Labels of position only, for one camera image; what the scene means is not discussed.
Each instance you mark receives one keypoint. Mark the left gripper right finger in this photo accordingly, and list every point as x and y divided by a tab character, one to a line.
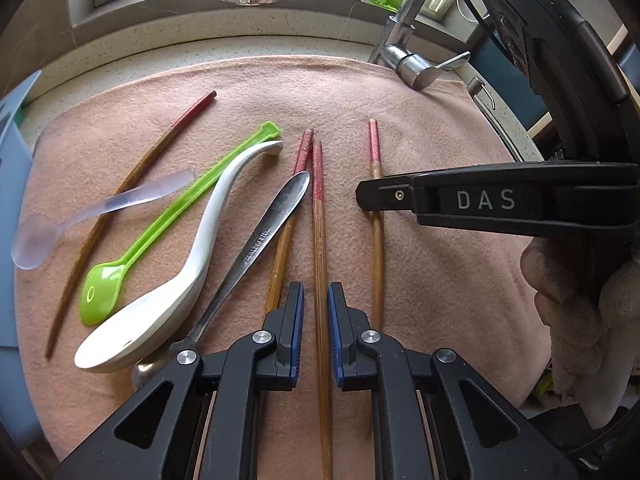
434	416

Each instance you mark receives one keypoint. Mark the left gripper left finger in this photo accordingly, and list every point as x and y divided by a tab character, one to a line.
197	417

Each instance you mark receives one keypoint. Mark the red-tipped wooden chopstick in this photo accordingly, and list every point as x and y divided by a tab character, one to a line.
321	329
280	258

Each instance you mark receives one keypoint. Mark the white ceramic soup spoon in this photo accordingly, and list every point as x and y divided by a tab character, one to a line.
138	329

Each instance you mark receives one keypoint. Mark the stainless steel spoon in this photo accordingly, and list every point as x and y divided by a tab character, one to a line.
278	212

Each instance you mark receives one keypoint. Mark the green plastic spoon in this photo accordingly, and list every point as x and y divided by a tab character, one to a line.
102	286

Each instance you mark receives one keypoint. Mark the clear plastic spoon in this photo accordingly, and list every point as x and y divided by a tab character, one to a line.
35	237

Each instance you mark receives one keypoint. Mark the chrome kitchen faucet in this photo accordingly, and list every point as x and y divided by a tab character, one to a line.
391	50

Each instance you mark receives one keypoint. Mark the gloved right hand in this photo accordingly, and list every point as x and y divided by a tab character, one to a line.
594	330

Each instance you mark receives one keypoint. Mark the dark blue knife block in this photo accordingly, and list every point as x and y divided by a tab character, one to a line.
509	82

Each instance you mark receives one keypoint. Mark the pink towel mat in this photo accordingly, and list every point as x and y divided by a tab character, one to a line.
443	288

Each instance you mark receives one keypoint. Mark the blue plastic drain basket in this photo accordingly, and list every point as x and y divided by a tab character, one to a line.
18	416

